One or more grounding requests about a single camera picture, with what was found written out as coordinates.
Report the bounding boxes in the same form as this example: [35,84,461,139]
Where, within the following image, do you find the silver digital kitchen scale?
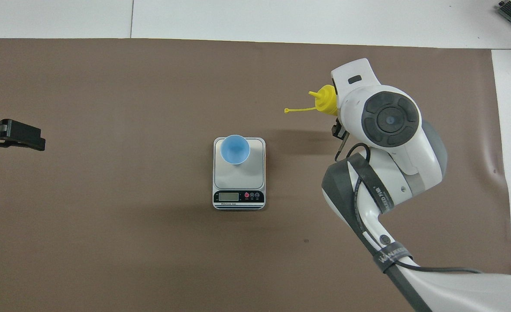
[213,137,266,211]

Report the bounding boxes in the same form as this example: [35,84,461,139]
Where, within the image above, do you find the brown table mat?
[0,38,511,312]

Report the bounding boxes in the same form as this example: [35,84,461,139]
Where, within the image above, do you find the light blue plastic cup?
[220,134,251,166]

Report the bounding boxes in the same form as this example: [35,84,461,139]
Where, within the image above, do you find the yellow squeeze bottle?
[284,84,339,117]

